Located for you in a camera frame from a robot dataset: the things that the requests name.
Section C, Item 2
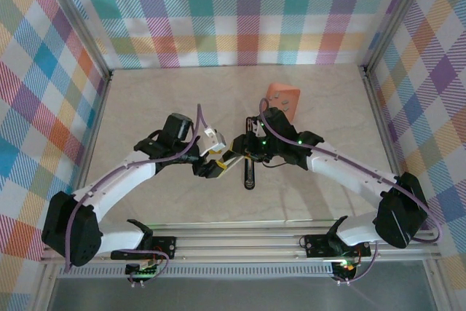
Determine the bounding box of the black stapler part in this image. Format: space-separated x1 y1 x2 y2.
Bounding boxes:
242 117 258 191

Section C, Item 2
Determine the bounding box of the orange plastic tray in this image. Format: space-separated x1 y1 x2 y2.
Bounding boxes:
264 83 301 122

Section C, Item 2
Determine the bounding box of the grey metal sheet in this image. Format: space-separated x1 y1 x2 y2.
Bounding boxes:
47 259 438 311

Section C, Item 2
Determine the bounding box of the small circuit board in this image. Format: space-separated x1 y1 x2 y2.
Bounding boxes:
125 258 163 276
333 259 360 275

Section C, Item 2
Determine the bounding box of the plaid cloth backdrop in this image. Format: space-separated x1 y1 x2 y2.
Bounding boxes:
58 0 416 70
371 0 466 311
0 0 110 311

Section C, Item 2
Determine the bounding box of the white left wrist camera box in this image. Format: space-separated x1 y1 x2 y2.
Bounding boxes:
199 127 227 155

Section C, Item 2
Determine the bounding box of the wide aluminium base rail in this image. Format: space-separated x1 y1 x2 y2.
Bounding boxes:
39 225 443 263

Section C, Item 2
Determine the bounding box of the aluminium side rail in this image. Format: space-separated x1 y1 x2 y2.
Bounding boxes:
360 65 456 311
31 70 114 311

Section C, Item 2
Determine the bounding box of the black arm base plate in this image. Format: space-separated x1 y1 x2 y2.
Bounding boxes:
151 236 178 260
303 233 373 258

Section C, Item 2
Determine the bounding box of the short purple cable loop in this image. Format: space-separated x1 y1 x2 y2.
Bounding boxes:
333 240 380 286
110 248 172 288

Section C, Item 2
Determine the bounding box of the grey slotted cable duct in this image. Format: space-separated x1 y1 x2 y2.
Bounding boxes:
54 265 338 278

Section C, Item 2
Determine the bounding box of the aluminium frame post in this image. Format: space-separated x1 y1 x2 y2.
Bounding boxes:
362 0 440 75
36 0 112 79

